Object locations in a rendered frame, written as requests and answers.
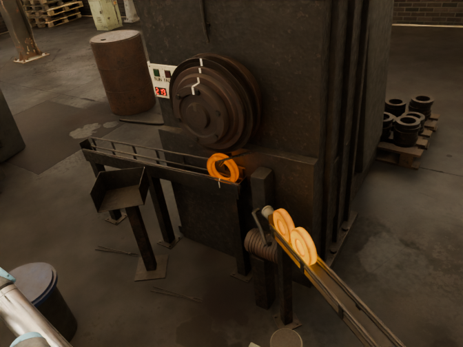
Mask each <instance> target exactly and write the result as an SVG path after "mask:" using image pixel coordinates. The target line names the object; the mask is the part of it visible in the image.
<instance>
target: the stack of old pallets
mask: <svg viewBox="0 0 463 347"><path fill-rule="evenodd" d="M29 1H30V2H29ZM22 2H23V7H24V10H25V13H26V15H27V18H28V21H29V22H30V25H31V28H35V27H37V26H38V27H39V28H44V27H46V26H48V27H49V28H52V27H54V26H57V25H61V24H63V23H67V22H69V21H73V20H75V19H79V18H81V14H80V12H79V9H78V8H80V7H82V6H83V3H82V1H77V0H71V1H69V0H22ZM75 3H76V6H72V4H75ZM30 5H31V6H30ZM30 7H32V8H30ZM71 10H73V12H71ZM32 12H35V13H34V14H32ZM73 15H76V18H74V19H71V18H73V17H74V16H73ZM33 19H35V20H33ZM60 19H61V20H60ZM68 19H71V20H68ZM61 21H62V23H59V24H56V25H54V24H55V23H58V22H61ZM36 24H37V25H36ZM46 24H47V25H46Z"/></svg>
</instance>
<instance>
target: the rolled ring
mask: <svg viewBox="0 0 463 347"><path fill-rule="evenodd" d="M228 157H229V156H227V155H225V154H221V153H217V154H214V155H212V156H211V157H210V158H209V159H208V161H207V170H208V172H209V174H210V175H211V176H214V177H217V178H221V179H223V180H228V181H231V182H236V181H237V179H238V176H239V171H238V167H237V165H236V163H235V162H234V161H233V160H232V159H230V160H226V161H225V162H224V164H226V165H227V166H228V168H229V170H230V172H231V177H230V178H226V177H223V176H222V175H220V174H219V173H218V172H217V170H216V168H215V162H216V161H218V160H222V159H224V158H228Z"/></svg>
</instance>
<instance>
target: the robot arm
mask: <svg viewBox="0 0 463 347"><path fill-rule="evenodd" d="M15 281H16V279H15V278H14V277H13V276H11V275H10V274H9V273H7V272H6V271H4V270H3V269H2V268H1V267H0V320H1V321H2V322H3V323H4V324H5V325H6V326H7V327H8V328H9V329H10V330H11V331H12V333H13V334H14V335H15V336H16V337H17V338H16V339H15V340H14V341H13V343H12V344H11V346H10V347H72V346H71V345H70V344H69V342H68V341H67V340H66V339H65V338H64V337H63V336H62V335H61V334H60V333H59V332H58V330H57V329H56V328H55V327H54V326H53V325H51V323H50V322H49V321H48V320H47V319H46V318H45V317H44V316H43V315H42V314H41V313H40V312H39V311H38V310H37V308H36V307H35V306H34V305H33V304H32V303H31V302H30V301H29V300H28V299H27V298H26V297H25V295H24V294H23V293H22V292H21V291H20V290H19V289H18V288H17V286H16V285H15V284H14V283H15Z"/></svg>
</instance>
